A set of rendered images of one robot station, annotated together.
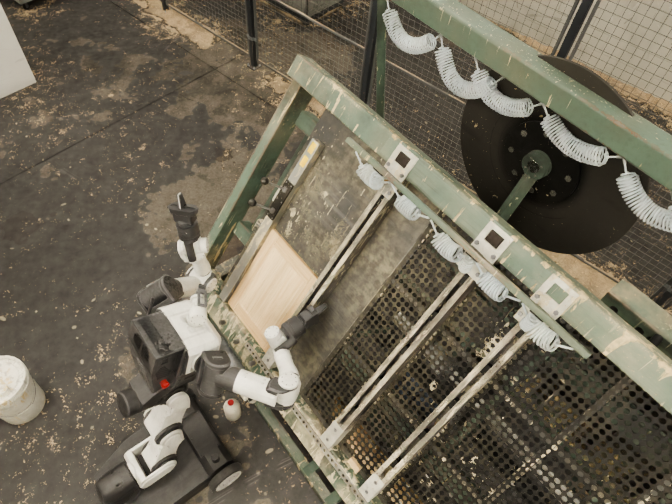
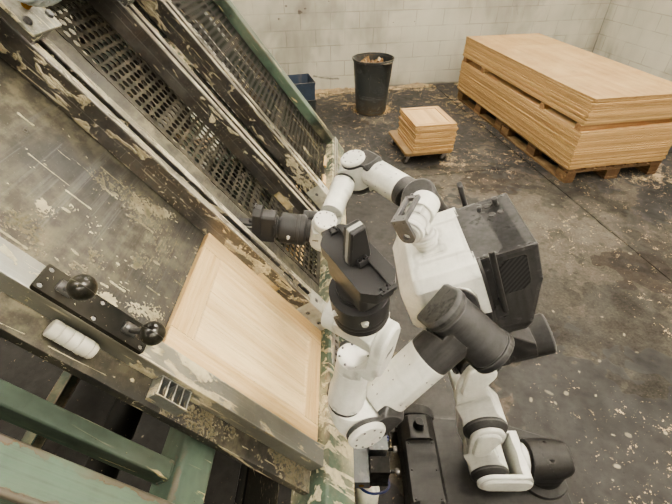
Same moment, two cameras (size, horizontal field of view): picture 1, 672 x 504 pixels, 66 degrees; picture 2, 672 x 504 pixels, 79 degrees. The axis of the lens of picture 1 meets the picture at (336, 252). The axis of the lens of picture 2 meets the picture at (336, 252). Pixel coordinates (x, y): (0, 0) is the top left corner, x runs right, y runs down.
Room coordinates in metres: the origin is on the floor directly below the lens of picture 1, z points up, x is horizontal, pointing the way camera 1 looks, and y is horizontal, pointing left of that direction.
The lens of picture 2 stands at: (1.61, 0.89, 1.92)
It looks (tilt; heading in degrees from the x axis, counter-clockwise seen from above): 39 degrees down; 224
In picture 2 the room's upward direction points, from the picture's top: straight up
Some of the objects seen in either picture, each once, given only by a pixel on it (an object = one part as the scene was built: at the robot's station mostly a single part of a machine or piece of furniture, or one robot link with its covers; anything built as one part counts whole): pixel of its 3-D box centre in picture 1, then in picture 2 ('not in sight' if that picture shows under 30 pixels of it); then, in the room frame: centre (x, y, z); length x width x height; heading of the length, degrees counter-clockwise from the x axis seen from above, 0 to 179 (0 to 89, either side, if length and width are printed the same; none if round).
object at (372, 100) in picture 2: not in sight; (371, 84); (-2.54, -2.50, 0.33); 0.52 x 0.51 x 0.65; 55
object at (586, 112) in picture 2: not in sight; (548, 96); (-3.44, -0.66, 0.39); 2.46 x 1.05 x 0.78; 55
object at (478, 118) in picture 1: (537, 163); not in sight; (1.51, -0.72, 1.85); 0.80 x 0.06 x 0.80; 44
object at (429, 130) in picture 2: not in sight; (420, 133); (-1.95, -1.33, 0.20); 0.61 x 0.53 x 0.40; 55
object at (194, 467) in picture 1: (159, 460); (484, 469); (0.66, 0.81, 0.19); 0.64 x 0.52 x 0.33; 134
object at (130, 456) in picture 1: (150, 460); (497, 459); (0.64, 0.83, 0.28); 0.21 x 0.20 x 0.13; 134
